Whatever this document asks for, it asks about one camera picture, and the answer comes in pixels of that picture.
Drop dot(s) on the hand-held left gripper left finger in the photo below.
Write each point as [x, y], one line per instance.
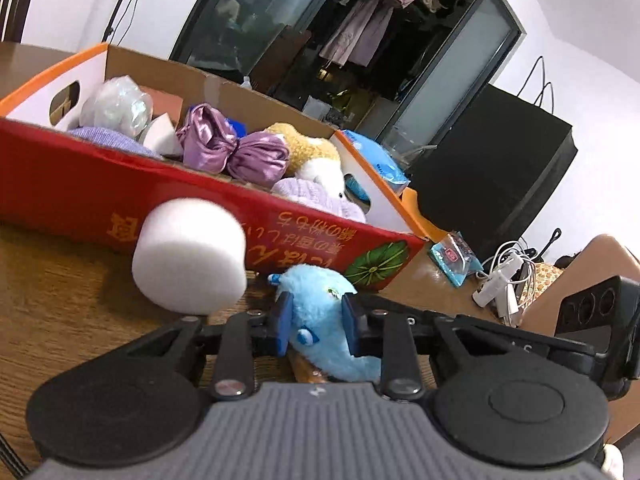
[284, 325]

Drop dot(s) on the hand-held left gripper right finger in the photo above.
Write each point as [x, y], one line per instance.
[349, 327]

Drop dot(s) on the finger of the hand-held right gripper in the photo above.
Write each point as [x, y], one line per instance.
[525, 340]

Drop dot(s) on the blue plush toy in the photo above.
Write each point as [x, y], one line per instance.
[320, 300]

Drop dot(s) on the red and orange cardboard box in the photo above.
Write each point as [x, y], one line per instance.
[75, 185]

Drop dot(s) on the orange patterned cloth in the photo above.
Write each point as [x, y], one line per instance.
[545, 277]

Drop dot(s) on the white power strip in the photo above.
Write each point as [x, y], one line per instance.
[495, 280]

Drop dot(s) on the tan rounded board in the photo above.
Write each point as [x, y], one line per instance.
[600, 260]

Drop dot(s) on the small blue snack packet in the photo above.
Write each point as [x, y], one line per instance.
[455, 257]

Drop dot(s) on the white foam cylinder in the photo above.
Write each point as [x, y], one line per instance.
[190, 255]

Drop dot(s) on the lilac knitted hat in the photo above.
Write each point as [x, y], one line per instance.
[315, 195]

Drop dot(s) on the blue tissue packet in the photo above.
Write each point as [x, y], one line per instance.
[375, 160]

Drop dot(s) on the yellow and white plush toy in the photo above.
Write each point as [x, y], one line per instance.
[315, 152]

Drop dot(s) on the black speaker cabinet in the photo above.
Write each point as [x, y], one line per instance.
[490, 160]

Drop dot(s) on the purple satin scrunchie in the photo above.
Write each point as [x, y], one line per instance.
[210, 135]

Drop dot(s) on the white sponge block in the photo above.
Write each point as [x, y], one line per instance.
[162, 135]

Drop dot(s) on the small clear plastic bottle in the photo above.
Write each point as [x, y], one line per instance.
[245, 81]

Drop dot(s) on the lilac knitted cloth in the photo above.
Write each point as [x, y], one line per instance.
[110, 140]

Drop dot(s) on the clear plastic bag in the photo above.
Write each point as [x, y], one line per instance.
[115, 105]

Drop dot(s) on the pink hanging clothes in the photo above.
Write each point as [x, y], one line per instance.
[360, 25]

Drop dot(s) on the dark glass-door wardrobe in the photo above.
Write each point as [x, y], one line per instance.
[240, 10]

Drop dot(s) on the black tripod stand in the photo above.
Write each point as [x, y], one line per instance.
[122, 0]

